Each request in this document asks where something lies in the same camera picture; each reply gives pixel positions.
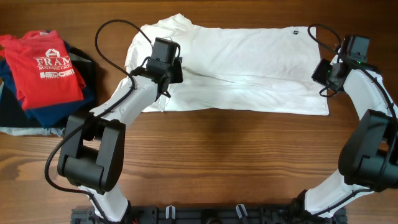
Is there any white Puma t-shirt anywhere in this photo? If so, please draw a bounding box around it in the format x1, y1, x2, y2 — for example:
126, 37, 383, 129
125, 14, 329, 116

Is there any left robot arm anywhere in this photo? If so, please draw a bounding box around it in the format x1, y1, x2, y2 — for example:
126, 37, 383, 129
57, 37, 183, 223

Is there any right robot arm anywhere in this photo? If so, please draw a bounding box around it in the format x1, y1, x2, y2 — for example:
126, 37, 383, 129
271, 35, 397, 223

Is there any navy blue folded t-shirt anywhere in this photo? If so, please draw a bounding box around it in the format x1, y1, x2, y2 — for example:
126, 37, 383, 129
0, 30, 96, 129

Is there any light blue folded garment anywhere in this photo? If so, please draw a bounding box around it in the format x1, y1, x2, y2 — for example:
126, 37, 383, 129
1, 82, 65, 137

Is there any red folded t-shirt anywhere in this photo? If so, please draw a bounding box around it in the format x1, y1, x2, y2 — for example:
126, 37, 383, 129
1, 30, 86, 110

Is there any black folded garment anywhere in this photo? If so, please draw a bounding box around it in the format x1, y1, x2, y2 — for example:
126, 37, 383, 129
1, 47, 97, 128

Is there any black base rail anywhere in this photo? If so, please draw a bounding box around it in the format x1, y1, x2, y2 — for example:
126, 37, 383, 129
70, 203, 348, 224

